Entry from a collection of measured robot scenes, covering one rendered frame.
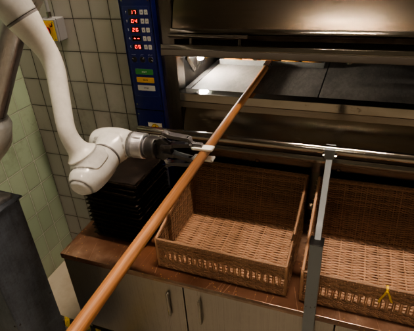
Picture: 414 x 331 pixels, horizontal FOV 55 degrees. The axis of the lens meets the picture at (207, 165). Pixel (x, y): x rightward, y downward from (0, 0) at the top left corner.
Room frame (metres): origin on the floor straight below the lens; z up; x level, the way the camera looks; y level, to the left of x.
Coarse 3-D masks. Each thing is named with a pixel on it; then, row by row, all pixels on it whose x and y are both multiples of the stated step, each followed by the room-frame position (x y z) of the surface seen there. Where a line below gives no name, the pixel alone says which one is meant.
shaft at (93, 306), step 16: (256, 80) 1.75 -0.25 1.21; (224, 128) 1.28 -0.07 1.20; (208, 144) 1.15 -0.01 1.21; (192, 176) 0.98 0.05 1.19; (176, 192) 0.89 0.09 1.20; (160, 208) 0.82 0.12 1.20; (144, 240) 0.71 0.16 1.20; (128, 256) 0.65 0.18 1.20; (112, 272) 0.61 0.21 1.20; (112, 288) 0.57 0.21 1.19; (96, 304) 0.53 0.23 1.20; (80, 320) 0.49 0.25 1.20
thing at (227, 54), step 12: (300, 60) 1.39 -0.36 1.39; (312, 60) 1.38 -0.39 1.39; (324, 60) 1.36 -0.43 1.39; (336, 60) 1.35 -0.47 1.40; (348, 60) 1.33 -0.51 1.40; (360, 60) 1.32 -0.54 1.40; (372, 60) 1.30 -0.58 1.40; (384, 60) 1.29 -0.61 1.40; (396, 60) 1.28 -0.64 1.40; (408, 60) 1.26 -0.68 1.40
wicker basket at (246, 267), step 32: (192, 192) 1.61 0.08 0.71; (224, 192) 1.59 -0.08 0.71; (256, 192) 1.54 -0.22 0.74; (288, 192) 1.49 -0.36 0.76; (192, 224) 1.52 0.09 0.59; (224, 224) 1.51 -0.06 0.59; (256, 224) 1.48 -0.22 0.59; (160, 256) 1.28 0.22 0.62; (192, 256) 1.20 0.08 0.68; (224, 256) 1.14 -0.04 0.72; (256, 256) 1.27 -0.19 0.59; (288, 256) 1.10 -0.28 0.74; (256, 288) 1.09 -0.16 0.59
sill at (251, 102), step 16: (192, 96) 1.72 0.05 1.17; (208, 96) 1.69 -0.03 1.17; (224, 96) 1.66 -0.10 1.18; (240, 96) 1.64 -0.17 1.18; (256, 96) 1.63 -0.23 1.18; (272, 96) 1.61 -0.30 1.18; (288, 96) 1.60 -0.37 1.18; (336, 112) 1.48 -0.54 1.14; (352, 112) 1.45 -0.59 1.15; (368, 112) 1.43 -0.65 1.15; (384, 112) 1.41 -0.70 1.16; (400, 112) 1.39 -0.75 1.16
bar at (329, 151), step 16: (144, 128) 1.39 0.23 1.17; (160, 128) 1.37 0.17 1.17; (256, 144) 1.22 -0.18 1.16; (272, 144) 1.20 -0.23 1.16; (288, 144) 1.18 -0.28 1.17; (304, 144) 1.17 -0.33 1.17; (320, 144) 1.15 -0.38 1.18; (384, 160) 1.07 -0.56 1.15; (400, 160) 1.05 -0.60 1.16; (320, 208) 1.01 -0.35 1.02; (320, 224) 0.98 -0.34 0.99; (320, 240) 0.94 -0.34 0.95; (320, 256) 0.91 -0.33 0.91; (320, 272) 0.93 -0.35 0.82; (304, 304) 0.93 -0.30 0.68; (304, 320) 0.92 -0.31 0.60
